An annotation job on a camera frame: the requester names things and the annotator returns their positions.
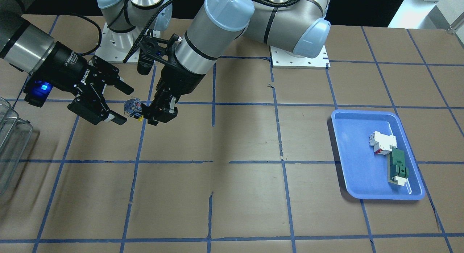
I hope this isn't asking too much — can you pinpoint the silver wire mesh shelf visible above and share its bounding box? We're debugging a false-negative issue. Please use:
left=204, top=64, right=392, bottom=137
left=0, top=98, right=33, bottom=195

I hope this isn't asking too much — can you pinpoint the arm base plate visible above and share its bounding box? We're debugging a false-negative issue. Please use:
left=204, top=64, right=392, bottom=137
left=95, top=23, right=141, bottom=64
left=269, top=45, right=331, bottom=70

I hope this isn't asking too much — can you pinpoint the small blue button component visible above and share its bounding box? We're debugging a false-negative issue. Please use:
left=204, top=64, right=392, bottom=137
left=123, top=98, right=144, bottom=121

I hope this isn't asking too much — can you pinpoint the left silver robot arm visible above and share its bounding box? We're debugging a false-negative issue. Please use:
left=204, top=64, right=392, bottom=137
left=130, top=0, right=331, bottom=125

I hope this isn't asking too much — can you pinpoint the white switch component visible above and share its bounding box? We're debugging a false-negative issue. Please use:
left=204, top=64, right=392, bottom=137
left=369, top=131, right=398, bottom=155

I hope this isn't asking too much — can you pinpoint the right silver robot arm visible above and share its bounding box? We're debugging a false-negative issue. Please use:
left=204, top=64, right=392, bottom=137
left=0, top=0, right=134, bottom=125

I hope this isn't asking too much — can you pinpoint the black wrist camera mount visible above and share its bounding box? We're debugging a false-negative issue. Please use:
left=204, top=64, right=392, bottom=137
left=137, top=29, right=183, bottom=76

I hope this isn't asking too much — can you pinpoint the blue plastic tray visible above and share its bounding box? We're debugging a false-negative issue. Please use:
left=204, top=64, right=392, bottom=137
left=331, top=109, right=426, bottom=200

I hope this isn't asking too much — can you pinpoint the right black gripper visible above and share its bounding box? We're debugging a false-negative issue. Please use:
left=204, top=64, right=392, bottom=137
left=24, top=42, right=134, bottom=125

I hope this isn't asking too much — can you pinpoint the green component block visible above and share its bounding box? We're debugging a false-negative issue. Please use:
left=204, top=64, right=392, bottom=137
left=388, top=148, right=409, bottom=186

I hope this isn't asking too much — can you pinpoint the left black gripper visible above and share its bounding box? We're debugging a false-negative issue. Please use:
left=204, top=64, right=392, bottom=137
left=141, top=64, right=203, bottom=126

